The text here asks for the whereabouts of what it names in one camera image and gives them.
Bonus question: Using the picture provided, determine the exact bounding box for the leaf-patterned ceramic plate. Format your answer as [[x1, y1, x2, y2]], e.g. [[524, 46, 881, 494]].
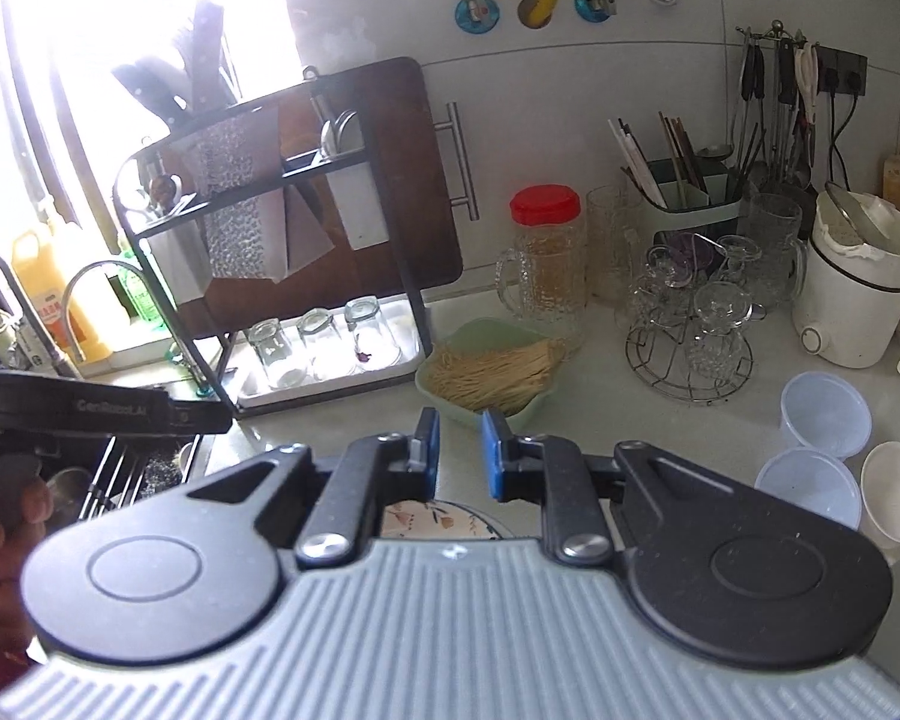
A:
[[379, 499, 507, 541]]

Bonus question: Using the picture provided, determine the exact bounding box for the tall steel faucet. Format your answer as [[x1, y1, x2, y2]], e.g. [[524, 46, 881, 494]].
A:
[[0, 246, 83, 383]]

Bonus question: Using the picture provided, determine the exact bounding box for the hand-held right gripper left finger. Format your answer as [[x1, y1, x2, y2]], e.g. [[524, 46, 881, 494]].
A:
[[187, 406, 443, 568]]

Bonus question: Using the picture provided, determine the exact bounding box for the bundle of dried noodles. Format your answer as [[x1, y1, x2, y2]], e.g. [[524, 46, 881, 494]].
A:
[[427, 341, 567, 415]]

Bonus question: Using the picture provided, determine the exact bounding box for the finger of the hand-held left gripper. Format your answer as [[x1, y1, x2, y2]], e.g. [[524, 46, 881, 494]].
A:
[[166, 399, 235, 436]]

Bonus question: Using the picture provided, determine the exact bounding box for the green bottle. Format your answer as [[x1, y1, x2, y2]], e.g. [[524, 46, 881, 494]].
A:
[[116, 240, 170, 331]]

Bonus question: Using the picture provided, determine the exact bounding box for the white electric cooker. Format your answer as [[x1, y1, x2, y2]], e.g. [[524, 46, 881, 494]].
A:
[[791, 181, 900, 377]]

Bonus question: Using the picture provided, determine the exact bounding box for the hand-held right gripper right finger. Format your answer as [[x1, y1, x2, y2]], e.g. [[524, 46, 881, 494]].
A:
[[480, 409, 721, 566]]

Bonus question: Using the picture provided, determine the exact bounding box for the steel wool scrubber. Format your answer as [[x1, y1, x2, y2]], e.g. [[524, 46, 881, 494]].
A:
[[142, 442, 185, 477]]

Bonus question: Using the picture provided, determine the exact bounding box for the black wall socket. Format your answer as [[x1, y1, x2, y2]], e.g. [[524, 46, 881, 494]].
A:
[[814, 49, 869, 98]]

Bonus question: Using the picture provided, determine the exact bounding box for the black power cord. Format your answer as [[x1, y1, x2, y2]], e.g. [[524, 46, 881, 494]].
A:
[[823, 88, 854, 190]]

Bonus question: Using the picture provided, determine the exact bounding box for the tall patterned glass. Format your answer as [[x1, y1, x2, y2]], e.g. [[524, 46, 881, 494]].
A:
[[586, 184, 646, 308]]

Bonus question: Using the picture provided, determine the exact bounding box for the white bottle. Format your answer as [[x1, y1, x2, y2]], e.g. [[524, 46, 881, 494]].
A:
[[0, 307, 53, 372]]

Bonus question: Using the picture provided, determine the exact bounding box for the black sink drain rack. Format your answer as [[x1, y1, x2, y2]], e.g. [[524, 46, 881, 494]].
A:
[[75, 435, 203, 522]]

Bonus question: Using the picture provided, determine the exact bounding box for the glass jar red lid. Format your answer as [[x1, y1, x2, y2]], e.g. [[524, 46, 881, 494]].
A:
[[495, 186, 590, 316]]

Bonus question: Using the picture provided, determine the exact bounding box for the green chopstick holder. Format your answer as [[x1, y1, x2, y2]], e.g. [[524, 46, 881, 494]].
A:
[[641, 157, 743, 256]]

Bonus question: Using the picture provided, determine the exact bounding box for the white cutlery holder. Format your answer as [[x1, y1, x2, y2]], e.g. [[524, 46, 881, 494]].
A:
[[326, 157, 391, 252], [150, 225, 211, 301]]

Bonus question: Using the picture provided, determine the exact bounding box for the set of clear glass cups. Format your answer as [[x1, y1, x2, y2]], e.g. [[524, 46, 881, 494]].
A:
[[630, 236, 755, 383]]

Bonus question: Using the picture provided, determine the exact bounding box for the small curved faucet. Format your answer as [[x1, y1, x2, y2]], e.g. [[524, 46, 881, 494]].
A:
[[64, 261, 211, 398]]

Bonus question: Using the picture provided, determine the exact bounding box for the set of hanging utensils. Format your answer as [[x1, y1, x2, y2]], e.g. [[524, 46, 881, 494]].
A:
[[735, 22, 822, 192]]

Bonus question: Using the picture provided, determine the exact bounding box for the steel bowl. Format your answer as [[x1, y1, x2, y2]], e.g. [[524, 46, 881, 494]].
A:
[[45, 467, 95, 522]]

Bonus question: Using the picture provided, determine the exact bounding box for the steel bar handle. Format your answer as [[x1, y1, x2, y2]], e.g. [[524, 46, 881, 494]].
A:
[[435, 101, 481, 222]]

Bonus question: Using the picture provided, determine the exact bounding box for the green bowl with noodles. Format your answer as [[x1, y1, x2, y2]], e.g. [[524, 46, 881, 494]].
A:
[[416, 319, 571, 421]]

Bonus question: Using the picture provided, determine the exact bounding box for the translucent plastic cup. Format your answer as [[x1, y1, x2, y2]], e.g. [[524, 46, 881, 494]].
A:
[[754, 448, 863, 533], [780, 371, 872, 458]]

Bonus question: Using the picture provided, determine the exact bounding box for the dark wooden cutting board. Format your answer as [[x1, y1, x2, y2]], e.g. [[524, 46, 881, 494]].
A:
[[161, 56, 466, 308]]

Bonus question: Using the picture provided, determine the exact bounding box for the white rack tray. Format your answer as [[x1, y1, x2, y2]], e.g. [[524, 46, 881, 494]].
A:
[[236, 300, 430, 412]]

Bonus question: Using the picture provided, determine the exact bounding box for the black kitchen sink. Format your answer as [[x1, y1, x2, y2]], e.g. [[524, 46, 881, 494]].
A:
[[37, 431, 212, 526]]

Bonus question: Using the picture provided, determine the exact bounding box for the bundle of chopsticks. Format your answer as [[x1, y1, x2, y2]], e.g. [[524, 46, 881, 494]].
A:
[[607, 112, 710, 192]]

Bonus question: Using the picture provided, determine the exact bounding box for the silver patterned cloth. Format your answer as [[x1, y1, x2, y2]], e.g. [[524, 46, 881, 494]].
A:
[[195, 109, 290, 286]]

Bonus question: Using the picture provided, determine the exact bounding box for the white ceramic bowl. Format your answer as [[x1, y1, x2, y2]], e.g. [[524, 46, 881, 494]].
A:
[[859, 441, 900, 548]]

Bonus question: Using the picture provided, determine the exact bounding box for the clear drinking glass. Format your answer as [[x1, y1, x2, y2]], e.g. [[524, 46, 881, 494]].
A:
[[345, 296, 402, 368], [247, 319, 295, 391], [296, 307, 346, 383]]

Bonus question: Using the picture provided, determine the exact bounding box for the knife block with knives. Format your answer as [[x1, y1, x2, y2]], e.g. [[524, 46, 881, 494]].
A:
[[112, 0, 241, 128]]

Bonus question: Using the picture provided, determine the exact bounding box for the wire cup rack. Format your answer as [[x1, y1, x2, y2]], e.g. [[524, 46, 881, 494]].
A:
[[626, 326, 755, 398]]

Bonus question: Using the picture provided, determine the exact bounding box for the black metal dish rack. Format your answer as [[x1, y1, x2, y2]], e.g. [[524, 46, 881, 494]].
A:
[[112, 86, 436, 415]]

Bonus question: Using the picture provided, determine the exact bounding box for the yellow detergent jug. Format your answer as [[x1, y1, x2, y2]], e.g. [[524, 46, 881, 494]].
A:
[[11, 229, 113, 365]]

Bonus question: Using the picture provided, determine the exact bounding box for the large glass mug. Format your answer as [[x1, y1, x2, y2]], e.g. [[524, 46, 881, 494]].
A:
[[742, 195, 809, 312]]

